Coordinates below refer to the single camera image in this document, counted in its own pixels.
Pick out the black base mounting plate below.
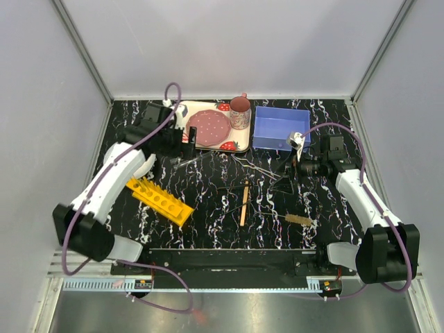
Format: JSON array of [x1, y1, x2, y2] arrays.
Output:
[[110, 248, 357, 291]]

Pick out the test tube brush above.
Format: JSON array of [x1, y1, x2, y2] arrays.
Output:
[[259, 212, 314, 226]]

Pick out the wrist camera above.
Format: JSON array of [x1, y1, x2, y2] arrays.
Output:
[[174, 103, 188, 130], [286, 132, 305, 150]]

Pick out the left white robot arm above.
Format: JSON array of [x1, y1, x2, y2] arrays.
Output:
[[53, 101, 196, 275]]

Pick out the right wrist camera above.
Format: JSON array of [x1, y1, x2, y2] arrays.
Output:
[[286, 132, 305, 150]]

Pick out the yellow test tube rack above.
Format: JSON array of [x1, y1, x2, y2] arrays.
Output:
[[126, 177, 194, 227]]

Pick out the strawberry pattern tray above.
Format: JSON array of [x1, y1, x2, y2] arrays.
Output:
[[181, 101, 250, 152]]

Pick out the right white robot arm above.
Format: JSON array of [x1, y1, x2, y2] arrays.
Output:
[[272, 133, 420, 284]]

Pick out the metal crucible tongs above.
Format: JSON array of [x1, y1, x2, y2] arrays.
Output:
[[231, 155, 280, 180]]

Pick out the wooden test tube clamp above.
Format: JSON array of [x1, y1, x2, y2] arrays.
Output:
[[239, 180, 250, 227]]

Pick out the glass test tube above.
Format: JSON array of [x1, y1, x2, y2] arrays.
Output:
[[170, 157, 195, 170], [187, 151, 214, 163]]

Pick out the pink floral mug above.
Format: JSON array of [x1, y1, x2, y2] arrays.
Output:
[[230, 93, 251, 130]]

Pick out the pink dotted plate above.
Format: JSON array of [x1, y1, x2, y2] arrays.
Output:
[[186, 110, 231, 147]]

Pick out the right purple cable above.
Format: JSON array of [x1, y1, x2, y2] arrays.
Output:
[[294, 121, 414, 302]]

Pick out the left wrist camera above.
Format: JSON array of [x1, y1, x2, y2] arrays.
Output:
[[174, 103, 188, 130]]

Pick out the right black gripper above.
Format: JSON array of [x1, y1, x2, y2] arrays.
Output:
[[269, 147, 327, 195]]

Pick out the white paper plate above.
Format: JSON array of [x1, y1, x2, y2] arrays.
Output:
[[103, 148, 157, 180]]

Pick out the blue plastic drawer box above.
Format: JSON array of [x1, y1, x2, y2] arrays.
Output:
[[252, 106, 311, 151]]

